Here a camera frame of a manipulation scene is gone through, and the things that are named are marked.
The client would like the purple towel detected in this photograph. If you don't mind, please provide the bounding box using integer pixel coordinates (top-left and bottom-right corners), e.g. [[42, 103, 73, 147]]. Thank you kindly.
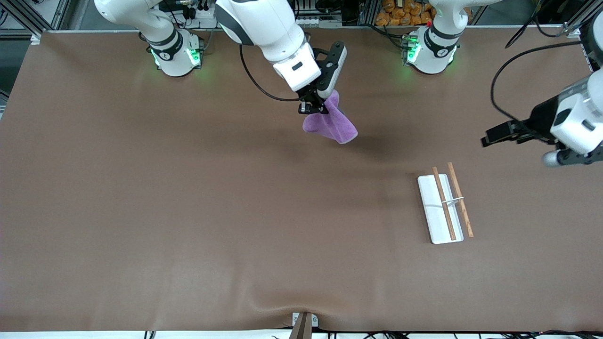
[[302, 89, 359, 145]]

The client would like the white rack with wooden bars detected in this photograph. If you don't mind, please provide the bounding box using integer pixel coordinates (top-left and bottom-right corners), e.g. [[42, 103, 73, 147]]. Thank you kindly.
[[417, 162, 474, 245]]

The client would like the white terminal strip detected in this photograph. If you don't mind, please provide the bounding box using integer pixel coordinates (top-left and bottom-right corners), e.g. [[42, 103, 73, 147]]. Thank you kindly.
[[298, 16, 343, 28]]

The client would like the pile of orange packets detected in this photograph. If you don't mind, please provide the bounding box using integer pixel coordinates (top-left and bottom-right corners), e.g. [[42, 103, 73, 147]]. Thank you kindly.
[[375, 0, 436, 26]]

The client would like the white power strip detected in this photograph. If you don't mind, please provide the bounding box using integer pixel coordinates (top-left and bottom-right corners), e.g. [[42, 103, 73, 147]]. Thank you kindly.
[[186, 5, 222, 29]]

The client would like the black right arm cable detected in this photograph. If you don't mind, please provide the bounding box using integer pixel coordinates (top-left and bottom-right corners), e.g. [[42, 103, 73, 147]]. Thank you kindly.
[[239, 43, 304, 102]]

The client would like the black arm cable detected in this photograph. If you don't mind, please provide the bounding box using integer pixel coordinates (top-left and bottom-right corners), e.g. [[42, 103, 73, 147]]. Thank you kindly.
[[490, 40, 585, 124], [239, 43, 304, 102]]

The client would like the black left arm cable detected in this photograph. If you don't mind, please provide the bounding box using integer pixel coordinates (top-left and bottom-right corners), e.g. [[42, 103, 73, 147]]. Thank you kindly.
[[490, 40, 585, 124]]

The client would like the aluminium frame profile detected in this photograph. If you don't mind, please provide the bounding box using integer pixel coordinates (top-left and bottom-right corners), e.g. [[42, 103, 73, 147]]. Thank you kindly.
[[0, 0, 71, 43], [563, 0, 596, 38]]

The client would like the metal table bracket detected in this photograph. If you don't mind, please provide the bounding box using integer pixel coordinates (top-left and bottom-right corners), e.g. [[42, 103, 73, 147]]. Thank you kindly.
[[292, 312, 319, 328]]

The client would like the brown angled post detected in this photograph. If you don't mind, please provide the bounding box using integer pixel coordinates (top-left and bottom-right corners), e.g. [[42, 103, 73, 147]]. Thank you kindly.
[[288, 313, 313, 339]]

